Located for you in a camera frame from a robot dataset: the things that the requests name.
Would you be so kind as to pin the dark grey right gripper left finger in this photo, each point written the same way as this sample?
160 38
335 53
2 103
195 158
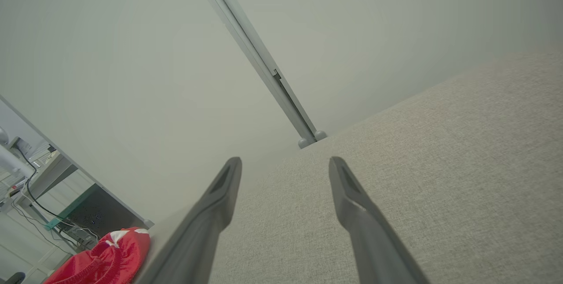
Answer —
198 235

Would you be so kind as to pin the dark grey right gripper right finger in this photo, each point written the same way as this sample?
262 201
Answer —
369 240

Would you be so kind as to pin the red shorts with white stripe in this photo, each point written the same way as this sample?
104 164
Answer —
110 257

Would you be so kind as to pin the black computer tower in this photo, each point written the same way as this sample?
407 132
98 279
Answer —
99 216

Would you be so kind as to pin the white desk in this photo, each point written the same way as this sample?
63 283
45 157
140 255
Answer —
53 174

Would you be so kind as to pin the white round pole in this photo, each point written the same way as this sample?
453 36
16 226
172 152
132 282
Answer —
13 163

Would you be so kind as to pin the grey partition post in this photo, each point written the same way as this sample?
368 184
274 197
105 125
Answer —
264 65

